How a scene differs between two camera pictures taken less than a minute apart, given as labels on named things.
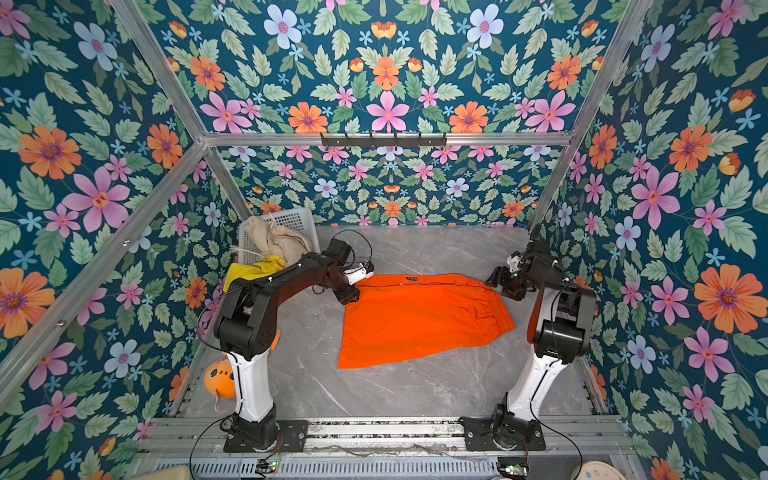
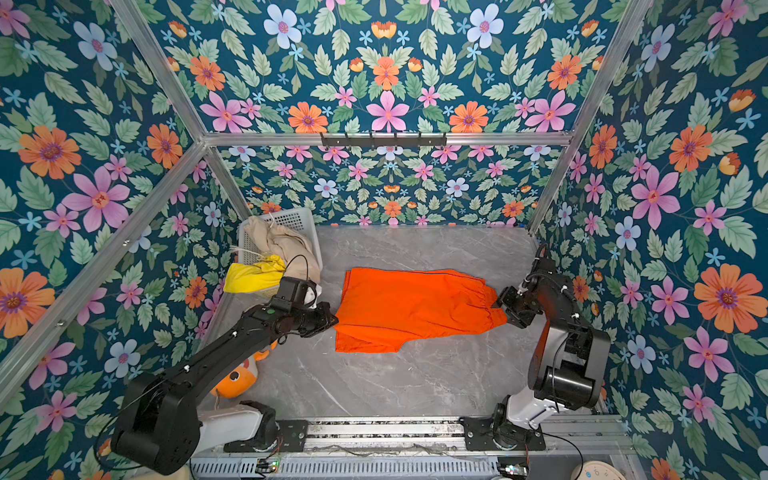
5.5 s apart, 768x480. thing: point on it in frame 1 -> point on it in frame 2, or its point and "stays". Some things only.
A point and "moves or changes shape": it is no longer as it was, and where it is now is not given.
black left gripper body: [344, 291] -> [312, 321]
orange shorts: [398, 315] moves or changes shape
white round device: [597, 470] stays
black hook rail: [383, 141] stays
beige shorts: [271, 239] stays
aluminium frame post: [165, 75] stays
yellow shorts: [254, 270] stays
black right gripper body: [514, 282] -> [520, 305]
